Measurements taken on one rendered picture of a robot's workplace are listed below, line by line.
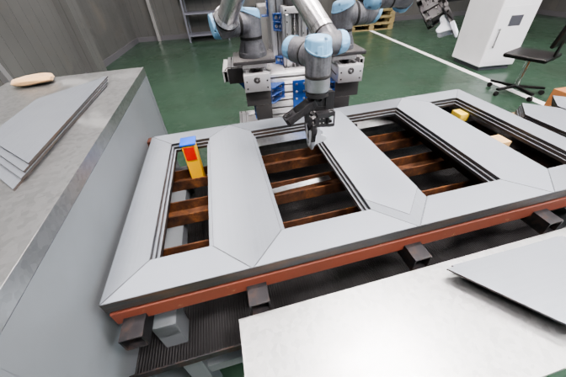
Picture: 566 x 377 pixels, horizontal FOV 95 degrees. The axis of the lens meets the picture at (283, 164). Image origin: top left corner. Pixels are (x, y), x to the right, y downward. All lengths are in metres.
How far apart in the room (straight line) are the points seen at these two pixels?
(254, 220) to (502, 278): 0.63
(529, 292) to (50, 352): 0.98
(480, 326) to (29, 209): 0.99
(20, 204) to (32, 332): 0.26
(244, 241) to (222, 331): 0.33
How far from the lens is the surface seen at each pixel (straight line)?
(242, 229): 0.73
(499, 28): 5.13
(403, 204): 0.83
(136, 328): 0.77
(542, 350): 0.86
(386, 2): 1.32
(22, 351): 0.64
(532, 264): 0.93
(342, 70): 1.48
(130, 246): 0.81
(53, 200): 0.72
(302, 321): 0.71
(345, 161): 0.95
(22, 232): 0.68
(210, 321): 0.96
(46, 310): 0.68
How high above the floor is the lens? 1.41
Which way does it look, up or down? 37 degrees down
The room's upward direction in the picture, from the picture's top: 4 degrees counter-clockwise
